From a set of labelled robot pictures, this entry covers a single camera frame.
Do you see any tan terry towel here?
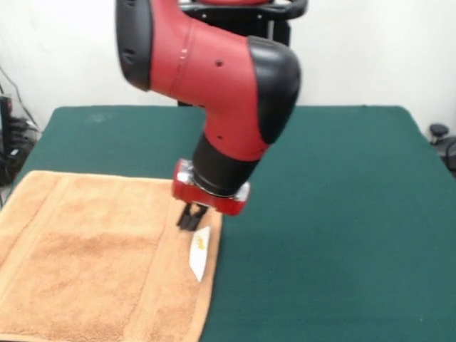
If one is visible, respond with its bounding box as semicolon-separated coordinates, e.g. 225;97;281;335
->
0;170;224;342

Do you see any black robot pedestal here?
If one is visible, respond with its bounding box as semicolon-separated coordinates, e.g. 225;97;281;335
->
176;0;308;108

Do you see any black box device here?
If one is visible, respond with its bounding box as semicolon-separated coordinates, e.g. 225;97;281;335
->
0;95;14;157

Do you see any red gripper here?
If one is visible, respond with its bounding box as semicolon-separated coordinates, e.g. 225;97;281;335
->
172;158;252;232

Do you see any grey cable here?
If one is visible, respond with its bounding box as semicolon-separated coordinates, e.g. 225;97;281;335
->
0;66;35;125

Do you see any dark green table cloth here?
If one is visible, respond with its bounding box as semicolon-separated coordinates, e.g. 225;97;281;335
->
0;105;456;342

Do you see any black equipment heap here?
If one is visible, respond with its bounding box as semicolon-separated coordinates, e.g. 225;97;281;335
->
0;117;41;186

